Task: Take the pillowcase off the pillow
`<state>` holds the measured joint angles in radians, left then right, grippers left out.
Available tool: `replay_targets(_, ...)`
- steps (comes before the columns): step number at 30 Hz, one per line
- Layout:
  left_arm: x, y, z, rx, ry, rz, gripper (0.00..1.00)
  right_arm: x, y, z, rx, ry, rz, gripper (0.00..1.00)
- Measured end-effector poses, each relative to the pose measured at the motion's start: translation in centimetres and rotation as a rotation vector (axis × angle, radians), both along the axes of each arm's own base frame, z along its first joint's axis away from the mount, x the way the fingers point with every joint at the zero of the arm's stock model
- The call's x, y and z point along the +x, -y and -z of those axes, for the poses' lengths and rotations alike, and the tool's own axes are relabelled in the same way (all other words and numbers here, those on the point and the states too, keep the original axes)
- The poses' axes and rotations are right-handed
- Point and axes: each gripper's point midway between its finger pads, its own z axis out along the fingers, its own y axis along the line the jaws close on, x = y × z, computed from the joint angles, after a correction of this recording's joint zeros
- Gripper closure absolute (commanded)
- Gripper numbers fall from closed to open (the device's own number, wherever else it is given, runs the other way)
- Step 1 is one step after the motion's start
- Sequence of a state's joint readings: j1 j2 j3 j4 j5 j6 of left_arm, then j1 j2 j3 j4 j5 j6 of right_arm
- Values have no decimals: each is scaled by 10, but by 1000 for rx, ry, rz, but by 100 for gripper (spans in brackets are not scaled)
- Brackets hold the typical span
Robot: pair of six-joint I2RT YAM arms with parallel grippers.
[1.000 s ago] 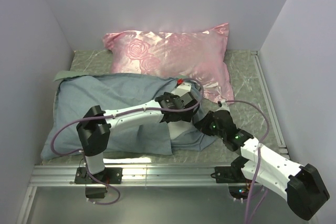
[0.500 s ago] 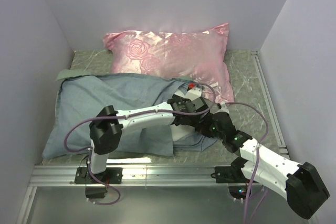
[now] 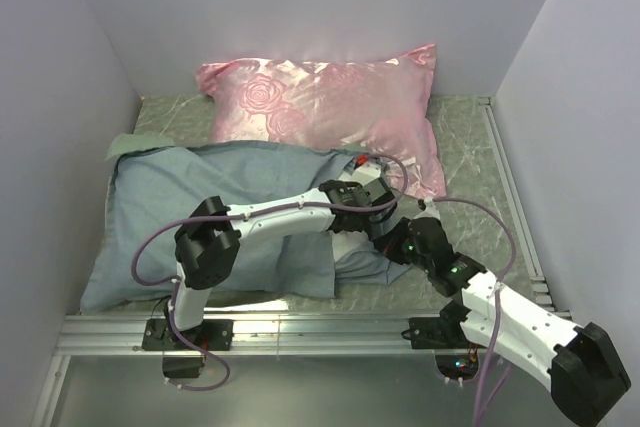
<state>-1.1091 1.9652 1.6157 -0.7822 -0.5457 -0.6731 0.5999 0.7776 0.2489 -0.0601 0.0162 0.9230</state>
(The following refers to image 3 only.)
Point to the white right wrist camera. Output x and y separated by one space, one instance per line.
427 209

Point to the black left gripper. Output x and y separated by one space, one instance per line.
350 186

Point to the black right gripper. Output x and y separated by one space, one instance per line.
389 243

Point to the aluminium right side rail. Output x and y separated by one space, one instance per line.
539 284

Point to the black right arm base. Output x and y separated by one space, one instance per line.
435 333

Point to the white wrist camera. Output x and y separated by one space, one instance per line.
364 173
427 209

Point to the black box under rail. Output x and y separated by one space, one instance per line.
180 368

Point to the blue green brown pillowcase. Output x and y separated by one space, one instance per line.
152 194

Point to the pink satin rose pillow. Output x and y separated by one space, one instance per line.
379 106

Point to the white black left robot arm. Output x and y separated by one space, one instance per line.
207 244

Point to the aluminium rail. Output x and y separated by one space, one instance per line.
253 334
539 284

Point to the aluminium front rail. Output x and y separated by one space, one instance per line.
253 334

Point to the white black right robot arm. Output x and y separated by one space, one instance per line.
578 365

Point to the white pillow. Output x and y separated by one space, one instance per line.
344 243

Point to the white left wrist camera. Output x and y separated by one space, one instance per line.
364 173

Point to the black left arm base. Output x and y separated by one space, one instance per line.
213 335

